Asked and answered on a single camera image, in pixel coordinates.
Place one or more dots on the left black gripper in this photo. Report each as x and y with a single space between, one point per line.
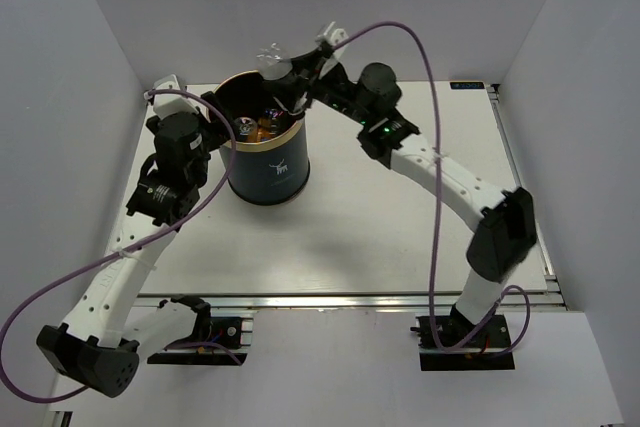
219 131

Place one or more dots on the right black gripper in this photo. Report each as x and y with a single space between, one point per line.
305 70

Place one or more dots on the small clear black-label bottle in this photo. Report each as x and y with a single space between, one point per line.
273 62

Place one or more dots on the orange juice bottle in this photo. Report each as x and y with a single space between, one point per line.
263 133

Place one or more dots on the large clear blue-label bottle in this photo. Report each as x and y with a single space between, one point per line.
246 129

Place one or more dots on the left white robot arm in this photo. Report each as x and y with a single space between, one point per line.
94 344

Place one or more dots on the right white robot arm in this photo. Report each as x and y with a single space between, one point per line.
502 222

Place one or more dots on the dark green round bin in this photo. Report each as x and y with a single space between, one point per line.
267 173

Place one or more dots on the right blue corner label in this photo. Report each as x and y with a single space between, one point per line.
467 85

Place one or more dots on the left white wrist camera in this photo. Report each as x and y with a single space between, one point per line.
164 105

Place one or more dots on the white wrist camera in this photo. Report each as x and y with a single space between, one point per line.
331 35
164 105

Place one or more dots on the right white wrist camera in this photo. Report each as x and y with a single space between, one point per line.
331 35

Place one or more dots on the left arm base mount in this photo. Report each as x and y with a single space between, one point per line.
215 339

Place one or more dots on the aluminium front rail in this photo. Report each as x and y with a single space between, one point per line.
552 299

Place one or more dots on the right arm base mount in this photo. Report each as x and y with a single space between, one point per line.
482 353

